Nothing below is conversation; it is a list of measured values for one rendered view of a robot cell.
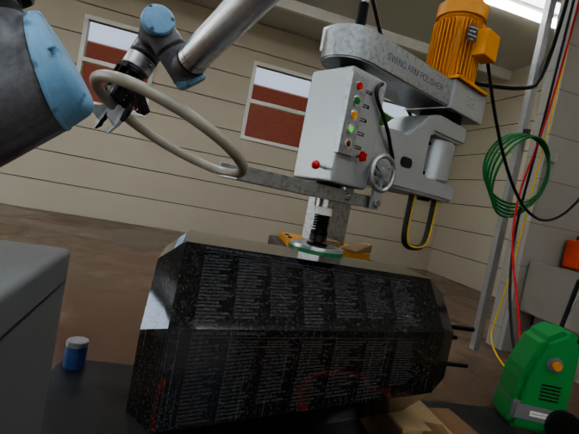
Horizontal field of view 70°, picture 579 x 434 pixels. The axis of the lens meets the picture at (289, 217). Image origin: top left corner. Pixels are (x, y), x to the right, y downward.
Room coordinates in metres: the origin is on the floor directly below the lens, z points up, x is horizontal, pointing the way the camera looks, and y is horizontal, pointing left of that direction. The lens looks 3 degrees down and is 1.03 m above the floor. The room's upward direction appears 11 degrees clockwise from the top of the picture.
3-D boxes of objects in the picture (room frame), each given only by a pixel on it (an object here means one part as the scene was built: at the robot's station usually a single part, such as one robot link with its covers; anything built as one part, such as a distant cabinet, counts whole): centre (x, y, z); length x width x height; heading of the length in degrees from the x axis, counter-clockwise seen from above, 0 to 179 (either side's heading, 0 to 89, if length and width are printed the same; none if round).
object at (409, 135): (1.85, -0.44, 1.28); 0.74 x 0.23 x 0.49; 130
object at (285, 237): (2.54, -0.23, 0.76); 0.49 x 0.49 x 0.05; 9
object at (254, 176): (1.54, -0.04, 1.07); 0.69 x 0.19 x 0.05; 130
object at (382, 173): (1.60, -0.30, 1.18); 0.15 x 0.10 x 0.15; 130
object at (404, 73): (1.83, -0.40, 1.60); 0.96 x 0.25 x 0.17; 130
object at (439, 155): (2.03, -0.63, 1.32); 0.19 x 0.19 x 0.20
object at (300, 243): (1.61, -0.13, 0.85); 0.21 x 0.21 x 0.01
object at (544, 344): (2.32, -1.59, 0.43); 0.35 x 0.35 x 0.87; 84
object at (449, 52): (2.02, -0.64, 1.88); 0.31 x 0.28 x 0.40; 40
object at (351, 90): (1.48, -0.15, 1.35); 0.08 x 0.03 x 0.28; 130
